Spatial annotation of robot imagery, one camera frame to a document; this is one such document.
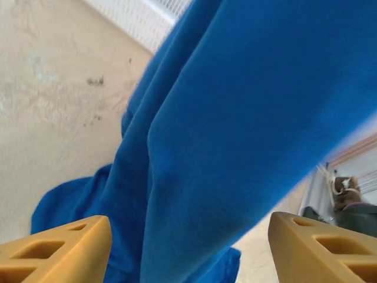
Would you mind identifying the left gripper tan right finger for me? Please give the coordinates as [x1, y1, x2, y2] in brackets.
[269, 211, 377, 283]

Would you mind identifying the brown drawstring pouch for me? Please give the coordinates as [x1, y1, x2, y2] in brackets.
[316, 164, 362, 212]

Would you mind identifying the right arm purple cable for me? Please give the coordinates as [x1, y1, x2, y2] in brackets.
[343, 201, 377, 212]

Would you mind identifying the white perforated plastic basket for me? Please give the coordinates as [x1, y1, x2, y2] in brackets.
[84, 0, 194, 55]

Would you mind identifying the blue printed t-shirt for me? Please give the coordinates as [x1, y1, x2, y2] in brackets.
[31, 0, 377, 283]

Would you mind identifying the left gripper tan left finger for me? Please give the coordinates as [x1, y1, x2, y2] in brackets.
[0, 215, 112, 283]

